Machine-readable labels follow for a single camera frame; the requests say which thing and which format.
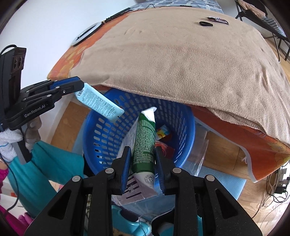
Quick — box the red cardboard box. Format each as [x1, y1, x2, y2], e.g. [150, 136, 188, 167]
[155, 141, 175, 159]

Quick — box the white toothpaste box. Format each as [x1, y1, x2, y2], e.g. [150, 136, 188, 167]
[155, 124, 171, 140]

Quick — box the light blue tube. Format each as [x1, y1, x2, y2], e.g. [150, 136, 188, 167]
[75, 83, 124, 122]

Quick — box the blue plastic laundry basket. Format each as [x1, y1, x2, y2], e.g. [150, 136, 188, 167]
[83, 88, 196, 174]

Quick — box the teal sleeve forearm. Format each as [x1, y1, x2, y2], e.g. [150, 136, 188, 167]
[8, 141, 84, 218]

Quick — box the left hand white glove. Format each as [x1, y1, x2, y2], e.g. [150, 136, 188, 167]
[1, 117, 42, 164]

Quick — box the blue checkered mattress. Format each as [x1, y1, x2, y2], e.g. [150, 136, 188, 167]
[130, 0, 223, 13]

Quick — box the black folding chair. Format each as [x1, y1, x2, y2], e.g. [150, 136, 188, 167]
[235, 1, 289, 62]

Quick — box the white ring light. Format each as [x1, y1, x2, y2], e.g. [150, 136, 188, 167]
[71, 22, 104, 47]

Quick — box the dark candy wrapper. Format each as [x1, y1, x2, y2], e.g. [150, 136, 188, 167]
[207, 17, 229, 25]

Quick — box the clothes pile on chair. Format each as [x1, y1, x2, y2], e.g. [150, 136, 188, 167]
[237, 0, 268, 19]

